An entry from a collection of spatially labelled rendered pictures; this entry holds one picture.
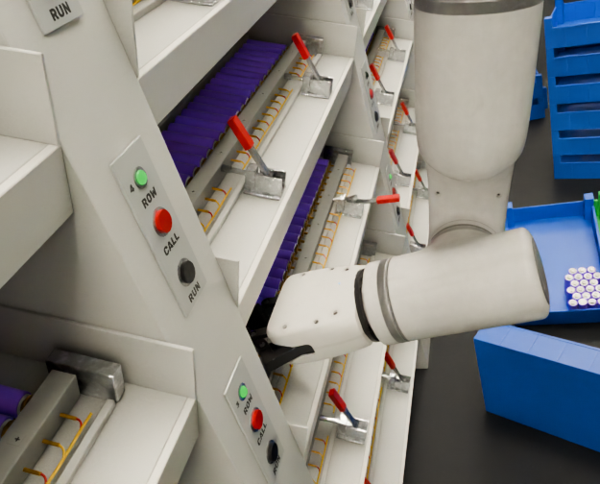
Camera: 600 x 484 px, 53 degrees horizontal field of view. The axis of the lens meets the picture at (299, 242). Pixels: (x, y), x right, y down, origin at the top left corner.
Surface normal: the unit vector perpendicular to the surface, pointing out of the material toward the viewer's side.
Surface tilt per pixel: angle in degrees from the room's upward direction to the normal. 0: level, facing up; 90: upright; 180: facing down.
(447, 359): 0
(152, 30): 20
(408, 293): 47
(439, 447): 0
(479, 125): 88
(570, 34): 90
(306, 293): 8
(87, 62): 90
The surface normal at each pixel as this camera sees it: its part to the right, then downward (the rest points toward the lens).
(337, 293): -0.40, -0.77
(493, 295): -0.37, 0.25
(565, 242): -0.33, -0.58
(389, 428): 0.07, -0.79
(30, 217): 0.97, 0.19
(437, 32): -0.77, 0.41
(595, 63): -0.44, 0.58
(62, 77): 0.93, -0.10
